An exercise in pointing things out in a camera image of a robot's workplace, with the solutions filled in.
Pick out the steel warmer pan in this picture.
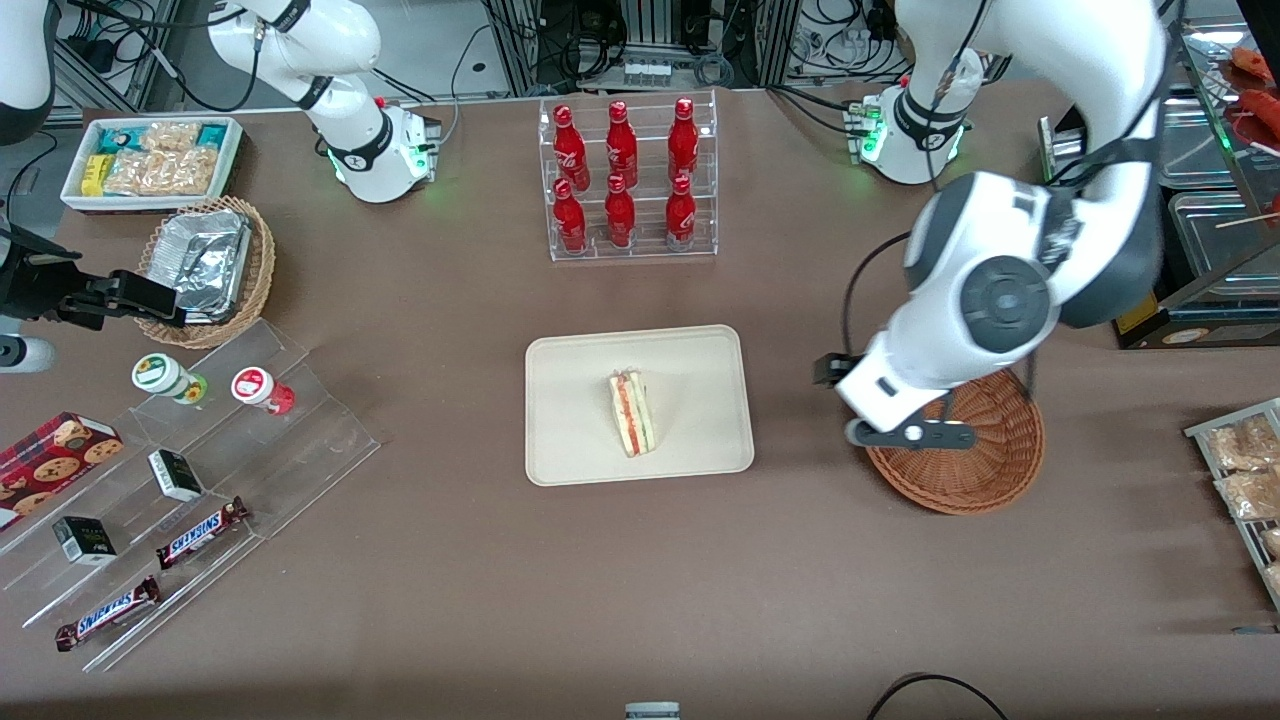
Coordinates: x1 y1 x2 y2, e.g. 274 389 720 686
1168 190 1280 297
1160 95 1237 187

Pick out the green lid cup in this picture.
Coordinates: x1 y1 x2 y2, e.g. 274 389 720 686
131 353 209 405

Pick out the clear bag of snacks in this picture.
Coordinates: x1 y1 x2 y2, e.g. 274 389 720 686
1203 415 1280 472
1214 468 1280 522

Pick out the aluminium frame with cables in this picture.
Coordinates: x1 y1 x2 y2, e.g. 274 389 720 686
482 0 901 97

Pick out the brown round wicker basket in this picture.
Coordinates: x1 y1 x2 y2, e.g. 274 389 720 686
863 366 1046 516

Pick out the left wrist cylinder with bracket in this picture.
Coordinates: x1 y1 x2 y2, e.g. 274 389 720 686
845 418 977 451

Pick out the triangular sandwich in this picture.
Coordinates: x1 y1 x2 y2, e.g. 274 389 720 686
608 368 658 459

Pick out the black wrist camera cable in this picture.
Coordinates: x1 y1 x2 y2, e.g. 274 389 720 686
842 234 913 361

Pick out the clear acrylic bottle rack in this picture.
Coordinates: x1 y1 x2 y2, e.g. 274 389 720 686
538 88 719 263

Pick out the light tan wicker basket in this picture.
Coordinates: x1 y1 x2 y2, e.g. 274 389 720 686
135 196 276 350

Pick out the black looped cable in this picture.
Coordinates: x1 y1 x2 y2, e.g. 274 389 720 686
865 673 1011 720

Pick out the beige plastic tray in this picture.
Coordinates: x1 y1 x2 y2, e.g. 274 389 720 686
525 324 755 487

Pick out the small black box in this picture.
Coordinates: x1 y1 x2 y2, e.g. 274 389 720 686
52 516 118 567
148 449 205 503

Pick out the small clear cracker bag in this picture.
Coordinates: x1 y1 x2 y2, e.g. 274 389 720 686
140 121 202 154

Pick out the large clear cracker bag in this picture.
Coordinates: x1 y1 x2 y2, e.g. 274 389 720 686
104 148 222 197

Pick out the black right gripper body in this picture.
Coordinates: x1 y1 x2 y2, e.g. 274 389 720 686
0 228 113 331

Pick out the red lid cup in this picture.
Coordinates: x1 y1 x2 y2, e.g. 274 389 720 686
231 366 296 416

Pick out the red cola bottle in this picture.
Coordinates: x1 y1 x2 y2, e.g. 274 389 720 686
668 97 700 187
665 174 698 251
552 104 592 191
605 100 639 189
604 174 638 250
552 178 589 254

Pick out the white rectangular snack bin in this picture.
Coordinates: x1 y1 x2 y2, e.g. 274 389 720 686
60 116 245 213

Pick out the black food warmer machine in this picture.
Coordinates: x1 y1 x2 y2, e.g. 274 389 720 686
1038 18 1280 351

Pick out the clear acrylic stepped display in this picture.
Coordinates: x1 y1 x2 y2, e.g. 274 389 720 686
0 318 381 673

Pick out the Snickers chocolate bar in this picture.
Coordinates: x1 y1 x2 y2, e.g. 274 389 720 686
55 576 162 652
155 497 250 571

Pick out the tray of packaged snacks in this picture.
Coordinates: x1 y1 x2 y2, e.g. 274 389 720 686
1184 398 1280 611

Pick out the aluminium foil container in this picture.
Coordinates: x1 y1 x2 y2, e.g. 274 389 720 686
150 210 252 324

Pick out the right wrist white cylinder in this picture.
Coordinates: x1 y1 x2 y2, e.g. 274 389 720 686
0 335 57 374

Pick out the red plaid cookie box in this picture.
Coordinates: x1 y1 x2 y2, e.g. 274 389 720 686
0 412 125 531

